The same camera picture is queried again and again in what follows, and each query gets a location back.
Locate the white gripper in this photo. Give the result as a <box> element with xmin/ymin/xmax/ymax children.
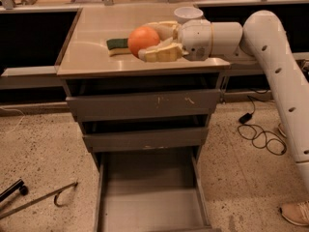
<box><xmin>138</xmin><ymin>19</ymin><xmax>211</xmax><ymax>63</ymax></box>

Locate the orange fruit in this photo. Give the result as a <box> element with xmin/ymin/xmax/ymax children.
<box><xmin>127</xmin><ymin>26</ymin><xmax>160</xmax><ymax>57</ymax></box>

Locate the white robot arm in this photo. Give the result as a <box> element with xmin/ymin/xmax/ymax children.
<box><xmin>137</xmin><ymin>11</ymin><xmax>309</xmax><ymax>188</ymax></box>

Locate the grey drawer cabinet with counter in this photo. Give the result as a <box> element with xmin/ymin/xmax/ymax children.
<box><xmin>57</xmin><ymin>4</ymin><xmax>229</xmax><ymax>158</ymax></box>

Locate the grey middle drawer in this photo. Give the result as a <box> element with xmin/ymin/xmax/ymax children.
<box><xmin>83</xmin><ymin>128</ymin><xmax>209</xmax><ymax>152</ymax></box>

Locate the grey top drawer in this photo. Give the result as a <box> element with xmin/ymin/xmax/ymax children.
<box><xmin>67</xmin><ymin>89</ymin><xmax>220</xmax><ymax>122</ymax></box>

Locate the grey open bottom drawer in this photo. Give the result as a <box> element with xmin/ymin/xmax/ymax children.
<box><xmin>93</xmin><ymin>149</ymin><xmax>221</xmax><ymax>232</ymax></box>

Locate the white bowl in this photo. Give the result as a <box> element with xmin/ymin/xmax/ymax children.
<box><xmin>174</xmin><ymin>7</ymin><xmax>203</xmax><ymax>24</ymax></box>

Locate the green yellow sponge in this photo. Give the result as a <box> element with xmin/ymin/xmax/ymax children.
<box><xmin>106</xmin><ymin>39</ymin><xmax>130</xmax><ymax>56</ymax></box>

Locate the tan sneaker upper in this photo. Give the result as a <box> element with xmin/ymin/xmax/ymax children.
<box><xmin>278</xmin><ymin>123</ymin><xmax>287</xmax><ymax>138</ymax></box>

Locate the tan sneaker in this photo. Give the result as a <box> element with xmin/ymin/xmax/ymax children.
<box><xmin>278</xmin><ymin>123</ymin><xmax>287</xmax><ymax>138</ymax></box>
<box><xmin>280</xmin><ymin>201</ymin><xmax>309</xmax><ymax>226</ymax></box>

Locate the metal rod with hook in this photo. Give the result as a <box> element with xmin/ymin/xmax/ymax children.
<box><xmin>0</xmin><ymin>181</ymin><xmax>78</xmax><ymax>219</ymax></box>

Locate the black caster leg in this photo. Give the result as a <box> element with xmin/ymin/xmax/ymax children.
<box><xmin>0</xmin><ymin>179</ymin><xmax>28</xmax><ymax>202</ymax></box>

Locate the tan sneaker lower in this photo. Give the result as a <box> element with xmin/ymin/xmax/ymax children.
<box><xmin>280</xmin><ymin>201</ymin><xmax>309</xmax><ymax>226</ymax></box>

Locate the black power adapter with cable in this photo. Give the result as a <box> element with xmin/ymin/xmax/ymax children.
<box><xmin>237</xmin><ymin>95</ymin><xmax>288</xmax><ymax>156</ymax></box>

